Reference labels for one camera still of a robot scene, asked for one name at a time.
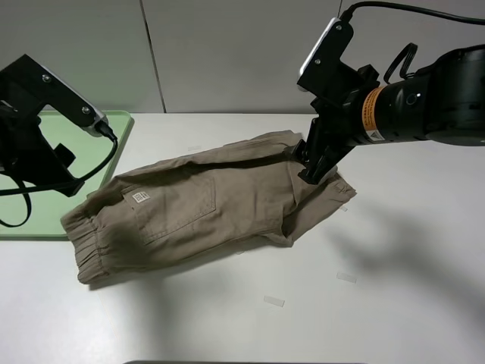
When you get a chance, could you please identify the black left camera cable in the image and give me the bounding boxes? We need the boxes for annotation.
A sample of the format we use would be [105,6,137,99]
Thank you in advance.
[0,123,119,228]

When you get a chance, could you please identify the clear tape strip front centre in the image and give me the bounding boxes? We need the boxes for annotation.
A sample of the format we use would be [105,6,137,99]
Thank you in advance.
[264,296,285,307]

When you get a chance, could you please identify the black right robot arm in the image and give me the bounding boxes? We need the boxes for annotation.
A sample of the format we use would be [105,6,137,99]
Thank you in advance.
[289,45,484,185]

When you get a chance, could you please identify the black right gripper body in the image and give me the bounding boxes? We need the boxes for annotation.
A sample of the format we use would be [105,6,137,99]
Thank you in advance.
[308,64,381,152]

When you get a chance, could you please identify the black camera cable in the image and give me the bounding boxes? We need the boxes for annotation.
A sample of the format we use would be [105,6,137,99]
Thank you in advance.
[339,1,485,84]
[0,123,119,228]

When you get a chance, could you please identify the black right camera cable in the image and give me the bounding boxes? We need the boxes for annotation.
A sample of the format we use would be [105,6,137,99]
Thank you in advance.
[339,1,485,84]

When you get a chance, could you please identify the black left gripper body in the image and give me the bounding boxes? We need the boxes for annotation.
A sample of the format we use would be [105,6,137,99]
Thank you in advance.
[1,103,83,196]

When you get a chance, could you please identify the clear tape strip front right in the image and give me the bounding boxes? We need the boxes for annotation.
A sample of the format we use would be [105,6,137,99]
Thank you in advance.
[336,271,357,284]

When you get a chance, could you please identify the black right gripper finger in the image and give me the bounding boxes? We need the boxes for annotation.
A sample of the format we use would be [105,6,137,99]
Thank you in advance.
[289,117,322,169]
[298,146,354,185]

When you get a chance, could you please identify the light green plastic tray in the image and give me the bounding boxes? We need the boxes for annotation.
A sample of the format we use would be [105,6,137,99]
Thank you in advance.
[1,111,134,240]

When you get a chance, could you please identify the khaki jeans shorts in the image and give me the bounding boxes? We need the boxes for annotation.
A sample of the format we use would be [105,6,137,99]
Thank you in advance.
[61,130,356,284]

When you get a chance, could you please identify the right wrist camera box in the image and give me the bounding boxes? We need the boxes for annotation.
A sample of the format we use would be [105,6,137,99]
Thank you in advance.
[297,17,358,103]

